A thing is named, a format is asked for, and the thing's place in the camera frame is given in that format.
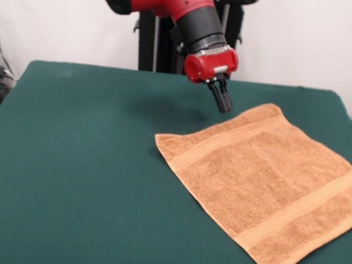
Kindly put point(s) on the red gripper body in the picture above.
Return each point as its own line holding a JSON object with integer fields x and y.
{"x": 211, "y": 68}

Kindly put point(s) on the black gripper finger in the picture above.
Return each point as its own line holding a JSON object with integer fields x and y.
{"x": 226, "y": 96}
{"x": 219, "y": 98}

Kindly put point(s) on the orange terry towel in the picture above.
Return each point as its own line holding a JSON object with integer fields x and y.
{"x": 258, "y": 185}

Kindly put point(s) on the dark green table cloth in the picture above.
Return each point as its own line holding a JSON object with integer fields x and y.
{"x": 49, "y": 172}

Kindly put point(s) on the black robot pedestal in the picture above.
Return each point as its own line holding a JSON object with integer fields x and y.
{"x": 153, "y": 47}

